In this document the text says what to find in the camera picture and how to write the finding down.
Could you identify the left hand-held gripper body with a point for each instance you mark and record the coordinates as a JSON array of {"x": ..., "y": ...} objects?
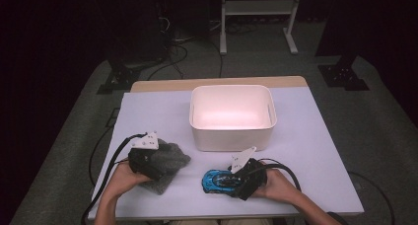
[{"x": 144, "y": 162}]

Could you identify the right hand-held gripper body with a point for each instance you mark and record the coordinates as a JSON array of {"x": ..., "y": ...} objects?
[{"x": 253, "y": 179}]

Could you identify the blue toy car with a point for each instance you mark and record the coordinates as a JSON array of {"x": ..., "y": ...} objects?
[{"x": 217, "y": 182}]

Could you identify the grey fluffy cloth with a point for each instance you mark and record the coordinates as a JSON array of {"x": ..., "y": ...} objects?
[{"x": 174, "y": 161}]

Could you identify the white plastic bin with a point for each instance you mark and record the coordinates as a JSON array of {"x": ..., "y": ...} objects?
[{"x": 231, "y": 110}]

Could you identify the person's left hand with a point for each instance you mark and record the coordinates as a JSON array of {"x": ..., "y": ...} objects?
[{"x": 123, "y": 180}]

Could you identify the person's right hand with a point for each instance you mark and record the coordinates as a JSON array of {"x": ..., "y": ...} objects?
[{"x": 281, "y": 187}]

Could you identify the white table sheet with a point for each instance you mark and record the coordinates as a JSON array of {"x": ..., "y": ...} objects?
[{"x": 305, "y": 146}]

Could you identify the black stand base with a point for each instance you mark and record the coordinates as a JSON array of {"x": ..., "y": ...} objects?
[
  {"x": 120, "y": 78},
  {"x": 343, "y": 75}
]

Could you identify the white metal stand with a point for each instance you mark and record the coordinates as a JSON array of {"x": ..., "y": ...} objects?
[{"x": 256, "y": 7}]

